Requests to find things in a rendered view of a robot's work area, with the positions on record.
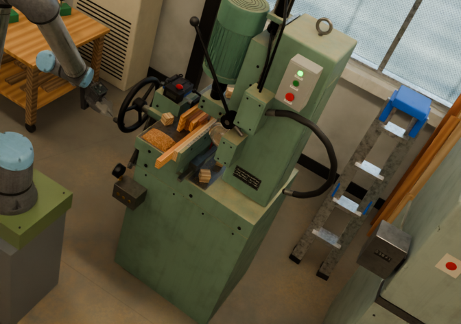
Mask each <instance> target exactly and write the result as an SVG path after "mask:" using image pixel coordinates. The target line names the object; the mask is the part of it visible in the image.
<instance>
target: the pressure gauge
mask: <svg viewBox="0 0 461 324"><path fill-rule="evenodd" d="M125 171H126V167H125V166H124V165H122V164H121V163H118V164H116V166H115V167H114V168H113V170H112V173H111V174H112V175H113V176H114V177H116V178H118V181H121V180H122V178H123V174H124V173H125Z"/></svg>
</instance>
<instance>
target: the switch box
mask: <svg viewBox="0 0 461 324"><path fill-rule="evenodd" d="M299 70H301V71H303V73H304V74H303V76H300V77H301V78H303V81H302V80H299V79H298V78H296V77H294V76H295V74H296V75H298V71H299ZM322 70H323V67H321V66H320V65H317V64H316V63H314V62H312V61H310V60H309V59H307V58H305V57H304V56H301V55H300V54H296V55H295V56H294V57H293V58H292V59H291V60H290V62H289V64H288V66H287V69H286V71H285V74H284V76H283V79H282V80H281V83H280V85H279V88H278V91H277V92H276V95H275V97H274V98H275V99H277V100H278V101H280V102H282V103H284V104H286V105H287V106H289V107H290V108H293V109H294V110H295V111H298V112H300V111H301V110H302V109H303V108H304V107H305V106H306V105H307V102H308V100H309V98H310V96H311V94H312V92H313V90H314V87H315V85H316V83H317V81H318V79H319V77H320V75H321V73H322ZM294 80H298V81H299V82H300V84H299V86H294V87H296V88H297V89H298V91H296V90H294V89H293V88H291V87H290V85H292V86H293V81H294ZM287 93H292V94H293V95H294V99H293V100H292V101H291V103H292V105H291V104H288V103H287V102H285V101H284V99H286V98H285V95H286V94H287Z"/></svg>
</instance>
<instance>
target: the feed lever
mask: <svg viewBox="0 0 461 324"><path fill-rule="evenodd" d="M189 22H190V24H191V25H192V26H194V27H195V29H196V33H197V35H198V38H199V41H200V44H201V46H202V49H203V52H204V55H205V57H206V61H207V62H208V65H209V69H210V70H211V74H212V76H213V79H214V82H215V85H216V87H217V90H218V93H219V95H220V98H221V101H222V103H223V106H224V110H225V111H226V113H225V114H224V115H223V116H222V117H221V120H220V121H221V124H222V125H223V127H224V128H225V129H228V130H231V129H233V128H234V129H235V130H236V131H237V133H238V134H239V136H240V137H243V135H244V134H243V132H242V131H241V130H240V128H239V127H238V126H236V125H235V124H234V123H233V122H234V120H235V116H236V114H237V112H236V111H233V110H229V109H228V107H227V104H226V100H225V99H224V95H223V93H222V90H221V87H220V84H219V82H218V79H217V76H216V74H215V70H214V68H213V65H212V62H211V59H210V57H209V54H208V51H207V49H206V46H205V44H204V40H203V38H202V35H201V32H200V29H199V27H198V25H199V22H200V20H199V18H198V17H196V16H193V17H191V18H190V20H189Z"/></svg>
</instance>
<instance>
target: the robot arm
mask: <svg viewBox="0 0 461 324"><path fill-rule="evenodd" d="M12 6H13V7H15V8H16V9H18V10H19V11H20V12H22V13H23V14H24V15H25V16H26V18H27V19H28V21H30V22H31V23H33V24H36V25H37V27H38V28H39V30H40V32H41V34H42V35H43V37H44V38H45V40H46V41H47V43H48V45H49V46H50V48H51V50H52V51H50V50H44V51H40V52H39V53H38V55H37V56H36V66H37V67H38V69H39V70H41V71H43V72H45V73H48V72H50V73H52V74H54V75H55V76H58V77H60V78H63V79H65V80H67V81H69V82H70V83H71V85H72V86H76V87H77V88H79V87H80V106H81V109H83V110H86V109H87V108H88V107H91V108H92V109H93V110H94V111H96V112H98V113H101V114H103V115H105V116H107V117H113V111H112V107H113V102H112V101H107V99H106V98H105V97H104V96H105V95H106V94H107V91H108V89H107V88H106V87H105V86H104V85H103V83H102V82H101V81H100V82H97V81H95V82H94V81H93V80H92V79H93V76H94V70H93V69H92V68H91V67H87V66H86V64H85V62H84V61H83V59H82V57H81V55H80V53H79V51H78V49H77V47H76V46H75V43H74V42H73V40H72V38H71V36H70V34H69V32H68V30H67V28H66V26H65V24H64V22H63V20H62V18H61V16H60V14H59V13H60V4H59V2H58V0H0V68H1V61H2V56H3V49H4V45H5V38H6V34H7V30H8V23H9V19H10V12H11V9H12ZM100 102H101V103H100ZM33 167H34V151H33V146H32V143H31V142H30V140H29V139H28V138H27V137H24V136H23V135H21V134H19V133H17V132H4V133H1V132H0V214H1V215H4V216H15V215H19V214H22V213H25V212H26V211H29V210H30V209H31V208H32V207H33V206H34V205H35V204H36V201H37V197H38V192H37V188H36V186H35V184H34V182H33Z"/></svg>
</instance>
